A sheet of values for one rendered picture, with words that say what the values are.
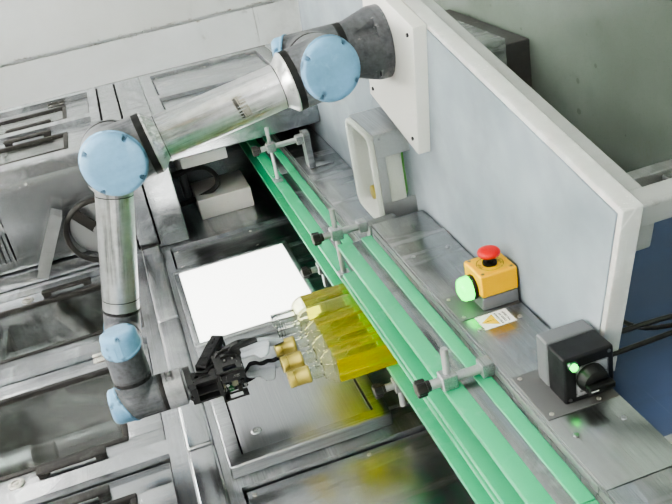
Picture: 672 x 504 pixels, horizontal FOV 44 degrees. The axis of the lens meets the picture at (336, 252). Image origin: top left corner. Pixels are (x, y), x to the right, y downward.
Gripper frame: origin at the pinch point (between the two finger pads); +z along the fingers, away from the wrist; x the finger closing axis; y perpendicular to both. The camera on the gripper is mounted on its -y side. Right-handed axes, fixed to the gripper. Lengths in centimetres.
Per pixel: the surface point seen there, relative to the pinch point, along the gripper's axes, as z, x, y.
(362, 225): 25.7, 15.5, -13.2
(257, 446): -10.1, -12.6, 12.3
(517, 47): 111, 17, -101
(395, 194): 35.7, 18.3, -17.8
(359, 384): 14.5, -12.0, 4.4
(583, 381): 34, 21, 62
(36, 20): -50, 15, -374
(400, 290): 24.0, 13.5, 13.6
